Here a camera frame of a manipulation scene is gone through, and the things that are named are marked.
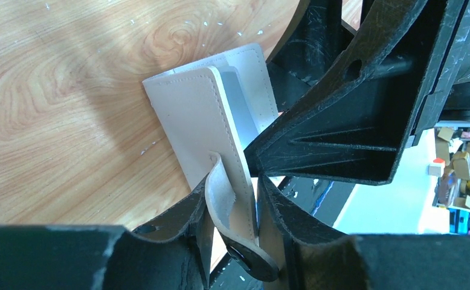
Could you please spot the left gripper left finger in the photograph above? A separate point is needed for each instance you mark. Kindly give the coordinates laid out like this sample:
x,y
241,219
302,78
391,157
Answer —
x,y
171,251

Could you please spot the shelf with boxes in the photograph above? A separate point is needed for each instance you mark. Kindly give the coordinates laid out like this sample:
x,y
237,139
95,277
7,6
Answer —
x,y
452,168

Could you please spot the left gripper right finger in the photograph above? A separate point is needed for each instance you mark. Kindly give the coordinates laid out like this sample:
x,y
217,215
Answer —
x,y
313,255

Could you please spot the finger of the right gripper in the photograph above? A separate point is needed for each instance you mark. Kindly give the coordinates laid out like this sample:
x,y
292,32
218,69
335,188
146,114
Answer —
x,y
312,41
355,122

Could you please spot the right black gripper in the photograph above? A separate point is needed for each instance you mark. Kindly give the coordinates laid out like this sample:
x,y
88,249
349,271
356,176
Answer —
x,y
448,64

